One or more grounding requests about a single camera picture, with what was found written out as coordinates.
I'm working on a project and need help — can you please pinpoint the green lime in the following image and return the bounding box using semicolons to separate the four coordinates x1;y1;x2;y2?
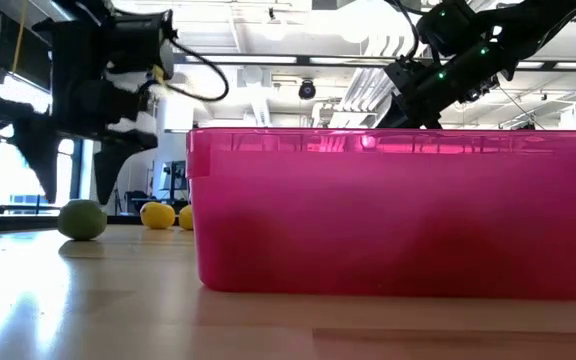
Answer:
56;198;109;242

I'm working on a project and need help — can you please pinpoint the black ceiling camera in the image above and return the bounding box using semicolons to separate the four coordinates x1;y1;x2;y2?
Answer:
297;78;318;101

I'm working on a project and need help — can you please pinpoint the background computer monitor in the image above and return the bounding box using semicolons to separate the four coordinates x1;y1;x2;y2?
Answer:
160;159;190;201

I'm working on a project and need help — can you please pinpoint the yellow lemon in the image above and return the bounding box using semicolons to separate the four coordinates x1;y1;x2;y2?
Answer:
139;201;177;231
178;204;194;232

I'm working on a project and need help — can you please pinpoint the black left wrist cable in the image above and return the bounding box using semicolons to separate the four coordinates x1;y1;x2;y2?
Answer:
165;37;231;104

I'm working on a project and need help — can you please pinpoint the red plastic bin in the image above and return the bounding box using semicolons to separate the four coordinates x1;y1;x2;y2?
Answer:
185;127;576;301

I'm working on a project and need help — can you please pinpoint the long ceiling light bar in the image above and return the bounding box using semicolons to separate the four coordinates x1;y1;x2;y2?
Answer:
172;52;576;71

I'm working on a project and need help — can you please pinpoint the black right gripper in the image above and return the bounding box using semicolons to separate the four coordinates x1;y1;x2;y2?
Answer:
378;73;457;130

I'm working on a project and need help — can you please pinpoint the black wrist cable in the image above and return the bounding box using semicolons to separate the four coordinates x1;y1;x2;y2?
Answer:
385;0;423;60
165;37;231;104

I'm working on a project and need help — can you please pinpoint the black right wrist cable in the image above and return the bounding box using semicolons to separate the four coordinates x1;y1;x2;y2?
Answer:
385;0;423;60

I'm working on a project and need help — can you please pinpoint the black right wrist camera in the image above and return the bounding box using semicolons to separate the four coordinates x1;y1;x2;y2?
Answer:
383;57;424;104

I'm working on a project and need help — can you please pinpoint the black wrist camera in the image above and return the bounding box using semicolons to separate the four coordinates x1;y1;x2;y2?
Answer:
110;8;176;82
383;57;424;104

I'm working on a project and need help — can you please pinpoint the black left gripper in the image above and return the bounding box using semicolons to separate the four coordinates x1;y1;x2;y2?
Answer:
0;13;160;207

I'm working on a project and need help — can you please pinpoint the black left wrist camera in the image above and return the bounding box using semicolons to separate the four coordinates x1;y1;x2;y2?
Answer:
110;8;176;82

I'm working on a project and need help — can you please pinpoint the dark window frame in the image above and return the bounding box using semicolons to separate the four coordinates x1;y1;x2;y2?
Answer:
0;74;87;216

